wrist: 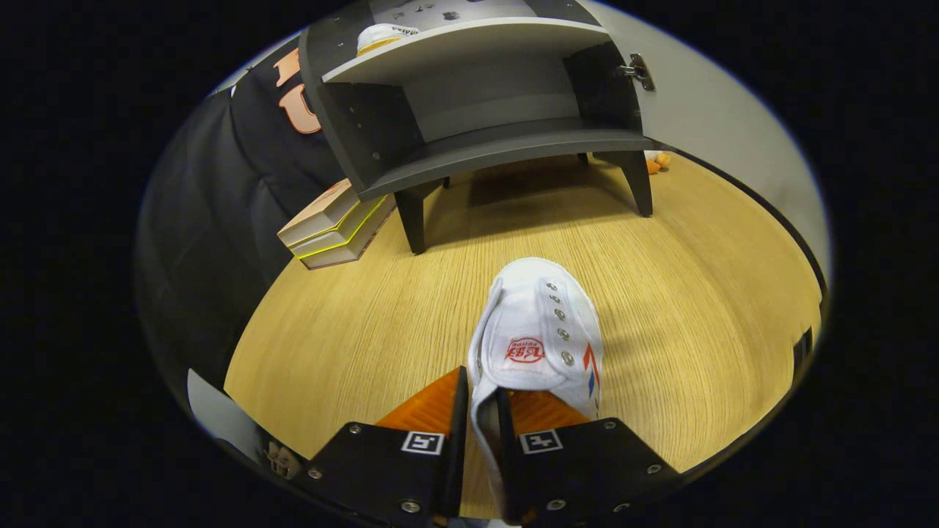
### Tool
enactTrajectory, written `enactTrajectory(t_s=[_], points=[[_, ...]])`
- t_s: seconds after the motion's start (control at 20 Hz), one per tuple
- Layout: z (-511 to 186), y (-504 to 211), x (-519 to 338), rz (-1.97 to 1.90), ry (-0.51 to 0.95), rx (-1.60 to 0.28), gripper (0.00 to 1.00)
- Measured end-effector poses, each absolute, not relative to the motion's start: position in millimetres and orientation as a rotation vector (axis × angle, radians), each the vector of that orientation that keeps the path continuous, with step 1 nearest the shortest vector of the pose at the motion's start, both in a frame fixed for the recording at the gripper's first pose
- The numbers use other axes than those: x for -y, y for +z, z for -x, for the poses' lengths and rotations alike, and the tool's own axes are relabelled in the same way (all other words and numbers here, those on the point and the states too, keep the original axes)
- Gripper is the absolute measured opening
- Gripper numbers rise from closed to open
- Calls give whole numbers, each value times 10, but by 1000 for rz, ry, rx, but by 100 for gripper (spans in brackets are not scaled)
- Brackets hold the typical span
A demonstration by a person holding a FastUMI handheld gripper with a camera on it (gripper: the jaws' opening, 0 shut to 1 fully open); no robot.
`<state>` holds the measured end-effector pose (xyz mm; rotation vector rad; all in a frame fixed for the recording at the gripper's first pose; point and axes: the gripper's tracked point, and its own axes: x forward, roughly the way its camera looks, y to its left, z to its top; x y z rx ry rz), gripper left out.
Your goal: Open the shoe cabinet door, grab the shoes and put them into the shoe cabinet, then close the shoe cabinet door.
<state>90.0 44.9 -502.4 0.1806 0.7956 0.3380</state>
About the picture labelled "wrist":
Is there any grey shoe cabinet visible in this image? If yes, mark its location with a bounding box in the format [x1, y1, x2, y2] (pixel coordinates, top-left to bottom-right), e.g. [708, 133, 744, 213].
[297, 0, 657, 255]

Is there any black backdrop cloth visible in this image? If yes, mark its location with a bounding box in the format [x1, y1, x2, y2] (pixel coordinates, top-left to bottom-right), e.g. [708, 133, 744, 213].
[136, 48, 346, 389]

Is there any pink cover book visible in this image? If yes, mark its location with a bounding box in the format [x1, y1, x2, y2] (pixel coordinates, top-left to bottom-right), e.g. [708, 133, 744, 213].
[301, 209, 397, 271]

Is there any metal door hinge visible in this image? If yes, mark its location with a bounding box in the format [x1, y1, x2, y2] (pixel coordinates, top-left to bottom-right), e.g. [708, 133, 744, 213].
[616, 53, 656, 92]

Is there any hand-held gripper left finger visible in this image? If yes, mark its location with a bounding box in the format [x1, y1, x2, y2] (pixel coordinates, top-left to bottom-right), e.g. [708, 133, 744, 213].
[293, 365, 470, 528]

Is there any white canvas shoe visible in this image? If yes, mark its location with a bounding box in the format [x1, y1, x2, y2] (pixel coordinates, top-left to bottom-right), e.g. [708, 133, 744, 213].
[467, 257, 604, 514]
[357, 23, 420, 58]

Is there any yellow edged book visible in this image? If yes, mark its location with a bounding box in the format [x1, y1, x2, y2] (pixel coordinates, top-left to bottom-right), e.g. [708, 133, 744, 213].
[290, 194, 390, 261]

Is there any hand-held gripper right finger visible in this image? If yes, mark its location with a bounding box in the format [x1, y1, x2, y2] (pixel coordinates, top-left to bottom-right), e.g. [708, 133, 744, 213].
[495, 387, 679, 525]

